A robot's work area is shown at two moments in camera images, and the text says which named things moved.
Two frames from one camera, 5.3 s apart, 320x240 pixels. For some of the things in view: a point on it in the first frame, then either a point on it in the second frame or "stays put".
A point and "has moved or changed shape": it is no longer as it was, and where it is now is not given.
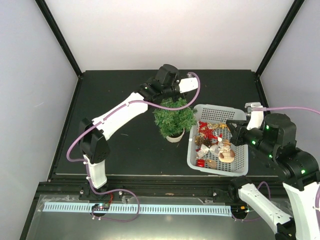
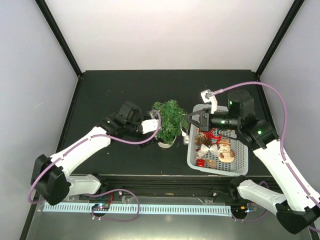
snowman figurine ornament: x=227 y=155 stays put
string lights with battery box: x=219 y=144 -> x=186 y=137
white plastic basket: x=210 y=148 stays put
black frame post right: x=289 y=17 stays put
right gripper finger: x=234 y=134 -> x=194 y=122
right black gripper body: x=241 y=139 -> x=205 y=120
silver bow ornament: x=204 y=149 stays put
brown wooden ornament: x=210 y=163 stays put
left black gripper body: x=168 y=91 -> x=130 y=126
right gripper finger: x=237 y=124 -> x=189 y=114
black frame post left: x=47 y=13 stays put
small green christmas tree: x=173 y=123 has moved or changed shape
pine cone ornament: x=199 y=140 stays put
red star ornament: x=203 y=129 stays put
